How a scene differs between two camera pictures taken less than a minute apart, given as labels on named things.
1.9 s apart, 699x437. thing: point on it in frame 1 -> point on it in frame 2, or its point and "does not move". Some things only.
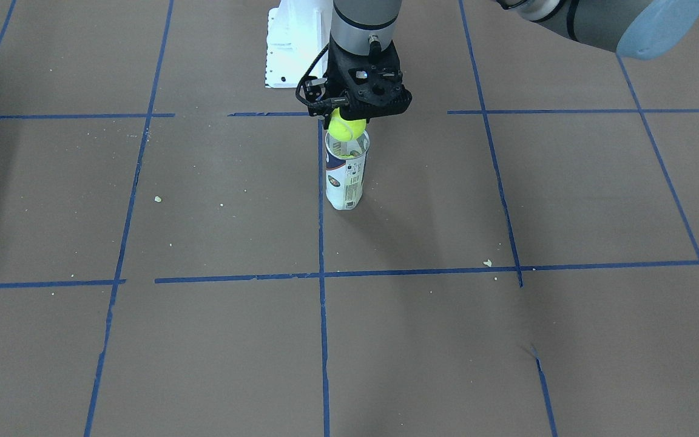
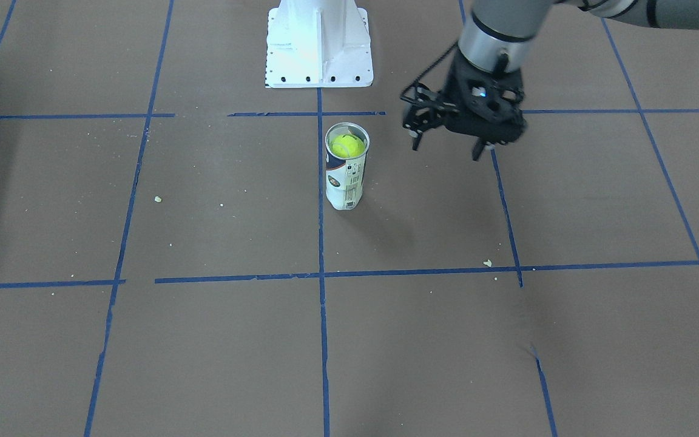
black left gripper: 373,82 -> 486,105
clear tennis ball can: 345,169 does not move
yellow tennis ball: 344,130 -> 346,145
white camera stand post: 297,32 does not move
